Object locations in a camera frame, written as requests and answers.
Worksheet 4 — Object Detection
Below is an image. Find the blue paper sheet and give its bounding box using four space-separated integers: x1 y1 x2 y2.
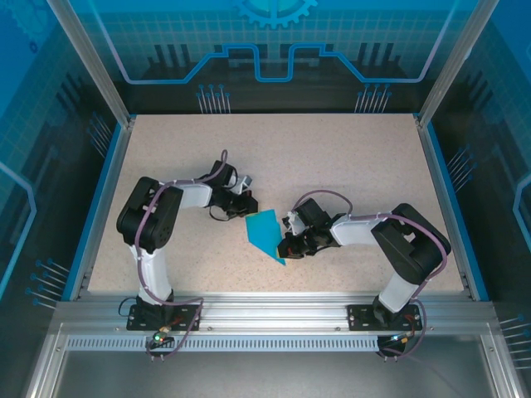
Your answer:
244 209 290 268

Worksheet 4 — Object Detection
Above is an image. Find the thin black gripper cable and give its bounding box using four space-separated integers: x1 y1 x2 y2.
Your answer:
208 205 233 222

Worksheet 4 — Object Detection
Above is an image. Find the aluminium frame beam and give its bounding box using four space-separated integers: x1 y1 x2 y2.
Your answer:
53 291 499 337

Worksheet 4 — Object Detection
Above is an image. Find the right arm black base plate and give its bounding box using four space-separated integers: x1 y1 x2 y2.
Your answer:
346 303 421 332

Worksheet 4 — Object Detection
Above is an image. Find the slotted grey cable duct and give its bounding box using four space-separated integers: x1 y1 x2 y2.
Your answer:
64 336 385 352

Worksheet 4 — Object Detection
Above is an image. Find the aluminium side rail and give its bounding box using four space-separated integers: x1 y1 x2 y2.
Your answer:
416 114 485 302
68 114 137 303

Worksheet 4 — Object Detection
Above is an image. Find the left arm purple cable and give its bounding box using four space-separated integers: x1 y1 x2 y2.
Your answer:
134 148 231 362

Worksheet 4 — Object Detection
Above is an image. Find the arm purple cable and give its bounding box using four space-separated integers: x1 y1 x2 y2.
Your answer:
292 188 452 362
134 148 231 362

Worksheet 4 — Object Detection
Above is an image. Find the cable connector with green light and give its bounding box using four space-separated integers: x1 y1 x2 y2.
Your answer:
387 331 416 347
151 325 175 347

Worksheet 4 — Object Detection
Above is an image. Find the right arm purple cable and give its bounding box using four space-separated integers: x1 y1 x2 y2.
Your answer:
292 188 452 362

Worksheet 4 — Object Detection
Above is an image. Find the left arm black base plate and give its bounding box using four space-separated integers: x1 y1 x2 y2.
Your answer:
126 303 203 332

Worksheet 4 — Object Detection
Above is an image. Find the aluminium frame post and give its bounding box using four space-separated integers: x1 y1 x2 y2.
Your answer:
44 0 137 128
417 0 501 128

